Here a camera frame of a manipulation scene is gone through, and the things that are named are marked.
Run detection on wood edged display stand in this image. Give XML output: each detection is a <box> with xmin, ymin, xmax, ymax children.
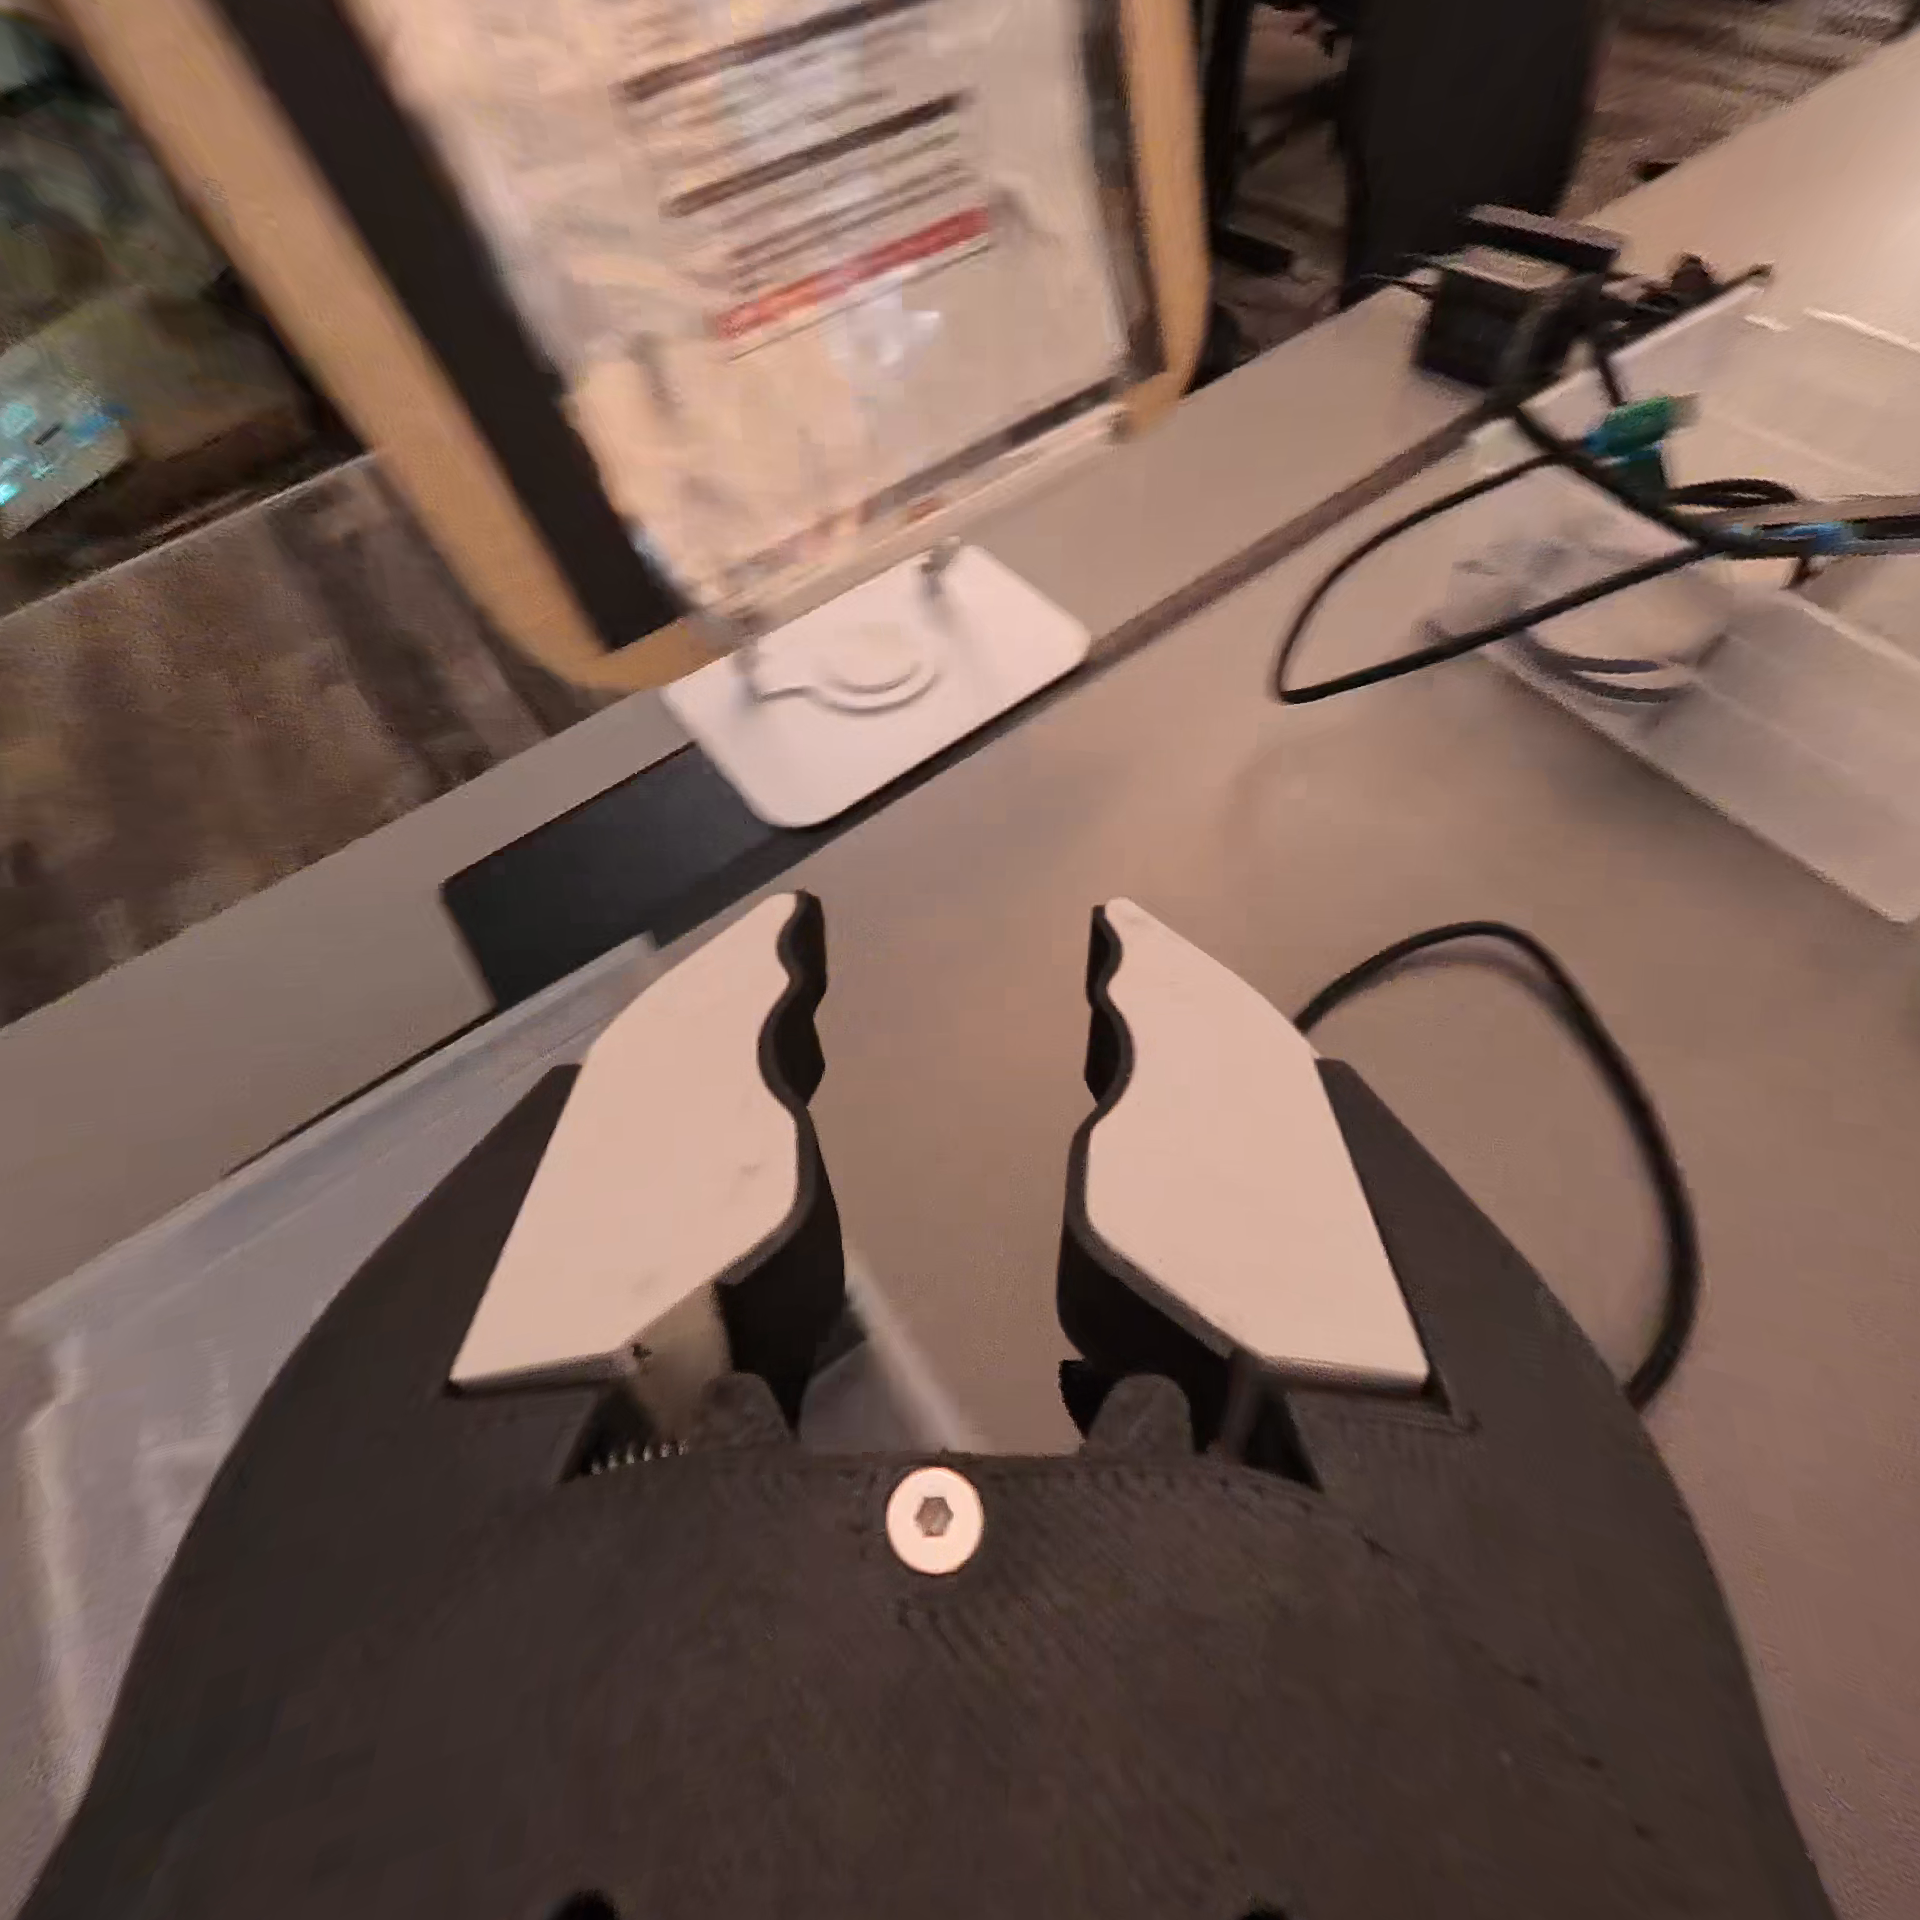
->
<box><xmin>60</xmin><ymin>0</ymin><xmax>1215</xmax><ymax>830</ymax></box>

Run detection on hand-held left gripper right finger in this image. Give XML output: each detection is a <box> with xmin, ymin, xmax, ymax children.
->
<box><xmin>1059</xmin><ymin>897</ymin><xmax>1434</xmax><ymax>1452</ymax></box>

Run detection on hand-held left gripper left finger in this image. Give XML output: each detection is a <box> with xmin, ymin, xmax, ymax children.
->
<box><xmin>447</xmin><ymin>893</ymin><xmax>848</xmax><ymax>1431</ymax></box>

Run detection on black box cart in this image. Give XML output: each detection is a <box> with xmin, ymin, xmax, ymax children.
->
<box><xmin>1339</xmin><ymin>0</ymin><xmax>1596</xmax><ymax>284</ymax></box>

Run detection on black action camera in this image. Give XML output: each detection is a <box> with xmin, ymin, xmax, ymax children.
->
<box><xmin>1415</xmin><ymin>207</ymin><xmax>1632</xmax><ymax>396</ymax></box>

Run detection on clear plastic bin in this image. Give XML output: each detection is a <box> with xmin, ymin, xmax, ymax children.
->
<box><xmin>0</xmin><ymin>945</ymin><xmax>670</xmax><ymax>1819</ymax></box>
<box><xmin>1424</xmin><ymin>271</ymin><xmax>1920</xmax><ymax>924</ymax></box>

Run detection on black hdmi cable green plugs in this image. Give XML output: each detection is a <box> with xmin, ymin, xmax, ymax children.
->
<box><xmin>1272</xmin><ymin>383</ymin><xmax>1920</xmax><ymax>711</ymax></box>
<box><xmin>1295</xmin><ymin>918</ymin><xmax>1702</xmax><ymax>1409</ymax></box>

